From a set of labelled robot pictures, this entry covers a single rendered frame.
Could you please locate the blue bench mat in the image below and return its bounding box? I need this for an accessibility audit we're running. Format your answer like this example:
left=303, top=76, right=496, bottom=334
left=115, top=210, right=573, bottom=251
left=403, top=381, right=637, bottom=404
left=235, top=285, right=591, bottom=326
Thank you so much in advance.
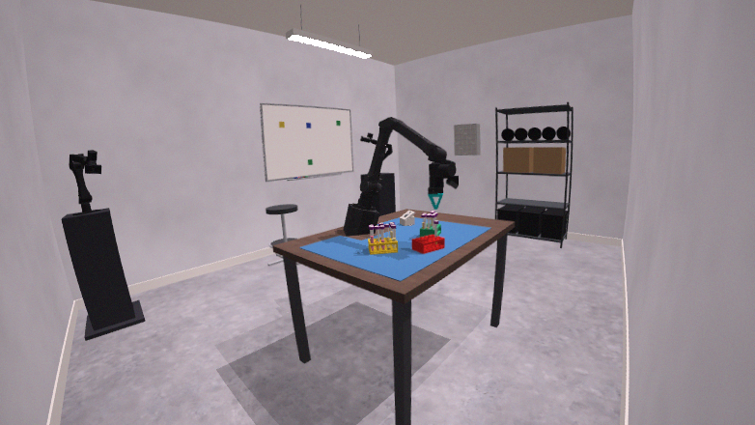
left=299, top=217, right=491, bottom=281

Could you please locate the red rack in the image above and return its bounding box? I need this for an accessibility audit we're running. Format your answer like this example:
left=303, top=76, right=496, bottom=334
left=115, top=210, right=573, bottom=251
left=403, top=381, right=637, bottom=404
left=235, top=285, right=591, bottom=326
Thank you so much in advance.
left=411, top=235, right=445, bottom=254

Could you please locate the green tube rack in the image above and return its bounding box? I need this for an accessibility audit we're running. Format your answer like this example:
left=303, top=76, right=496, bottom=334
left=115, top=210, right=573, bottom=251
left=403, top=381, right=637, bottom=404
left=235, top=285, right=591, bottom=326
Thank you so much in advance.
left=420, top=224, right=441, bottom=238

